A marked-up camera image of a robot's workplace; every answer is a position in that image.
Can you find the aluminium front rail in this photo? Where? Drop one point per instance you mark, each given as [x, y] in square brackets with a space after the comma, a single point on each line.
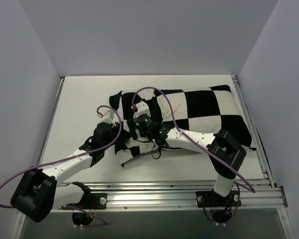
[174, 196]

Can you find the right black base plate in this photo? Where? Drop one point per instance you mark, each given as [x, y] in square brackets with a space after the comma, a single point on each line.
[210, 199]

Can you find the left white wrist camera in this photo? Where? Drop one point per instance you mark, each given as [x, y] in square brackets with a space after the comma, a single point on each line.
[108, 117]

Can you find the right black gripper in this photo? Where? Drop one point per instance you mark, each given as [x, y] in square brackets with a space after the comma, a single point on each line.
[133, 128]

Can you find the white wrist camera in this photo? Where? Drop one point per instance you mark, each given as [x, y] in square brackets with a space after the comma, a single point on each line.
[140, 108]
[108, 117]

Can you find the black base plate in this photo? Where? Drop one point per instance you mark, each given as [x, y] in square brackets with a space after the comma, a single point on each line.
[210, 199]
[98, 201]

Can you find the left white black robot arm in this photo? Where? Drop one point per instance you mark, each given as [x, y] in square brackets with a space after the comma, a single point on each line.
[41, 189]

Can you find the black white checkered pillowcase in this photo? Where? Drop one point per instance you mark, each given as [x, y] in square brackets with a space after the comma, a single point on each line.
[205, 110]

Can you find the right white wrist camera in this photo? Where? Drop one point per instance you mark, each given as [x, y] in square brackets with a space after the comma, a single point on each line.
[140, 108]

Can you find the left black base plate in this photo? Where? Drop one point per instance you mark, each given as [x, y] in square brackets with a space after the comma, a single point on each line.
[98, 201]

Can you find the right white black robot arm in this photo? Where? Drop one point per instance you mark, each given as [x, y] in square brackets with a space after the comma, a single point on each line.
[226, 154]

